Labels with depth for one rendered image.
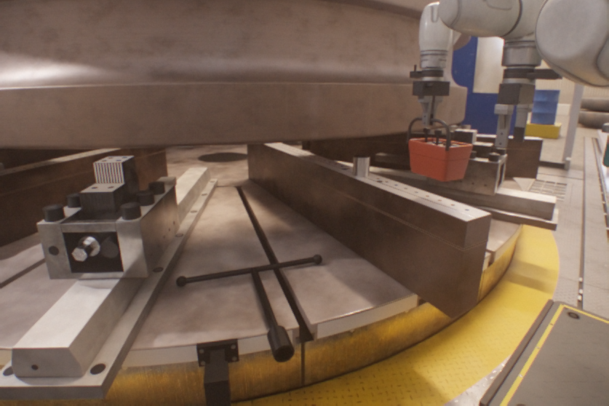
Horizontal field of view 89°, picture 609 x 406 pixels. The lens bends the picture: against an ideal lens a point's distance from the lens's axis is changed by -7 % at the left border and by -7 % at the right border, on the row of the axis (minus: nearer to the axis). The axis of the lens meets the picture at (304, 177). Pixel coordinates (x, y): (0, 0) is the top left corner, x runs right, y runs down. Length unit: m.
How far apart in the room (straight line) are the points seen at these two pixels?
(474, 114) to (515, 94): 5.69
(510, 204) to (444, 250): 1.21
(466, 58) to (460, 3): 5.87
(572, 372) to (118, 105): 1.83
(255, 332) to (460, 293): 0.72
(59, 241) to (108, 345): 0.40
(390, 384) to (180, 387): 0.78
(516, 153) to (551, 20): 3.04
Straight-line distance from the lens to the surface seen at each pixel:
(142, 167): 2.92
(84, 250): 1.35
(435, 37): 1.20
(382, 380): 1.51
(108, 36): 1.75
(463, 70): 6.67
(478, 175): 2.33
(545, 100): 10.07
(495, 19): 0.86
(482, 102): 6.57
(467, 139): 2.43
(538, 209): 2.42
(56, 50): 1.89
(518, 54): 0.94
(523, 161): 3.62
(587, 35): 0.56
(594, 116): 14.17
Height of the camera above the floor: 1.09
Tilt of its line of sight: 15 degrees down
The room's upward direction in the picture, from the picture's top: straight up
